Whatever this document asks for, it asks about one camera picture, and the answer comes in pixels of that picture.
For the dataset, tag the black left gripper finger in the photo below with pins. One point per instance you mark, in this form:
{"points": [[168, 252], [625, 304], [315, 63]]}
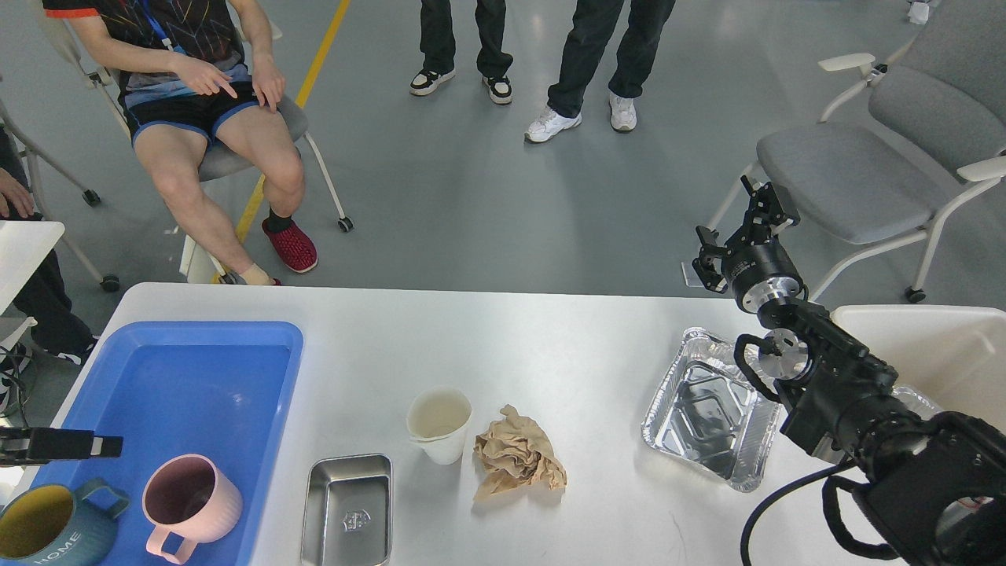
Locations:
{"points": [[38, 446]]}

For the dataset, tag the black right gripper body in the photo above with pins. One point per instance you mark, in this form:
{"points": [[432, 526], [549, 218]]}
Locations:
{"points": [[754, 269]]}

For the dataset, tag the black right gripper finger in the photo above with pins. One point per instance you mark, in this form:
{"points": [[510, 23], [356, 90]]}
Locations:
{"points": [[772, 211], [750, 186]]}

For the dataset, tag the pink ribbed mug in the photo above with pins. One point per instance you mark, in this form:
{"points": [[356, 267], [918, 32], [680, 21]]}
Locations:
{"points": [[189, 501]]}

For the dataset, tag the stainless steel rectangular tray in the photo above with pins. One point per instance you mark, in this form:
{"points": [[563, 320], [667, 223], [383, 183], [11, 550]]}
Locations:
{"points": [[348, 512]]}

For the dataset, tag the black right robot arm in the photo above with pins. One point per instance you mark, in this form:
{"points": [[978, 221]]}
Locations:
{"points": [[928, 491]]}

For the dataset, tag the clear floor plate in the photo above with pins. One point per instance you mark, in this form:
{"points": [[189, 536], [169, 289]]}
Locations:
{"points": [[691, 279]]}

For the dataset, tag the teal mug yellow inside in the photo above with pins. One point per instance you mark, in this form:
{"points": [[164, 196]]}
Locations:
{"points": [[54, 525]]}

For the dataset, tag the grey office chair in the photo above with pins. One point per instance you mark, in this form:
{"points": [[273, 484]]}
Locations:
{"points": [[915, 138]]}

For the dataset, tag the aluminium foil tray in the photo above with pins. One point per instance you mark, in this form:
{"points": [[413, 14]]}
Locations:
{"points": [[707, 415]]}

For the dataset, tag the white side table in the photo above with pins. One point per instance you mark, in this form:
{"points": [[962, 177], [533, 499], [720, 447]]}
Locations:
{"points": [[24, 246]]}

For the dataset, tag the blue plastic tray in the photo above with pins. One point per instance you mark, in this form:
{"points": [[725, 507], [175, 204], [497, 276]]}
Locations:
{"points": [[220, 389]]}

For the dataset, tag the white plastic bin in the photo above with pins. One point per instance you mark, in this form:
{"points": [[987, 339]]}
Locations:
{"points": [[953, 354]]}

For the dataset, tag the standing person white sneakers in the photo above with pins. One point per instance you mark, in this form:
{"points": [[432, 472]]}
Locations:
{"points": [[593, 25]]}

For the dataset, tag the crumpled brown paper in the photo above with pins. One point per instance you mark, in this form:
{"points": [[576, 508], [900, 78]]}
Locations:
{"points": [[516, 452]]}

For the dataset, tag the white paper cup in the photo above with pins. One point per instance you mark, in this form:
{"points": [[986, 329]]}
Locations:
{"points": [[437, 421]]}

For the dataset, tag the seated person in shorts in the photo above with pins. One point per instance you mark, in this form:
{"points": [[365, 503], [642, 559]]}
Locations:
{"points": [[192, 73]]}

